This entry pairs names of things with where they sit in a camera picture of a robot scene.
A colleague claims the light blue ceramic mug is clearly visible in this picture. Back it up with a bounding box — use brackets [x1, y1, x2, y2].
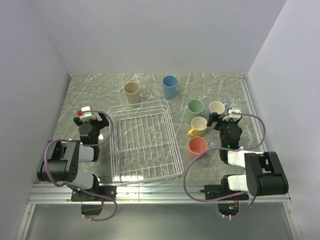
[207, 101, 228, 119]

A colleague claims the yellow ceramic mug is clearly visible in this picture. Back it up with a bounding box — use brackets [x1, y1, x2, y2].
[187, 116, 207, 137]

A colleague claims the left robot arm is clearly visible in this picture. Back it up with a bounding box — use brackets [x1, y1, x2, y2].
[36, 110, 113, 201]

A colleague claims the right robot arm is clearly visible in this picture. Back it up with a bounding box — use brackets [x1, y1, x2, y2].
[207, 110, 289, 200]

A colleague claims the green plastic tumbler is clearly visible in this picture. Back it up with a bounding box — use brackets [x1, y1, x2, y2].
[186, 99, 204, 123]

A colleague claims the salmon pink plastic tumbler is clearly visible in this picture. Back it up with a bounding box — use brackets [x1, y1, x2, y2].
[188, 136, 208, 161]

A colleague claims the beige plastic tumbler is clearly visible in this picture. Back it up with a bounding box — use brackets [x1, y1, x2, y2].
[123, 81, 140, 104]

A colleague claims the blue plastic tumbler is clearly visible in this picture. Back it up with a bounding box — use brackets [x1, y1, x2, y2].
[162, 75, 178, 100]

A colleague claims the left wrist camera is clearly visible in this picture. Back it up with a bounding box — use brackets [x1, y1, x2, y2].
[76, 106, 95, 122]

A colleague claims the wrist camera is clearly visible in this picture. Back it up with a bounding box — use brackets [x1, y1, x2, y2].
[76, 106, 95, 122]
[222, 107, 242, 122]

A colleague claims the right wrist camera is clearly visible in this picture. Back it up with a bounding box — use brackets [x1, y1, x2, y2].
[222, 107, 242, 122]

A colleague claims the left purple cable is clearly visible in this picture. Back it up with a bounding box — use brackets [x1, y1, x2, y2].
[44, 110, 118, 222]

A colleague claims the white wire dish rack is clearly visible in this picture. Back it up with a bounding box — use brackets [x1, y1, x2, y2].
[108, 99, 184, 186]

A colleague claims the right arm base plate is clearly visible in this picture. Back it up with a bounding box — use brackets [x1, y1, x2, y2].
[199, 185, 249, 201]

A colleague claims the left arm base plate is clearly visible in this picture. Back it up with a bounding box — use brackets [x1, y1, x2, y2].
[70, 185, 117, 202]

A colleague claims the aluminium mounting rail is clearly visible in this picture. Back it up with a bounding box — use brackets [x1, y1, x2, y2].
[27, 181, 291, 205]

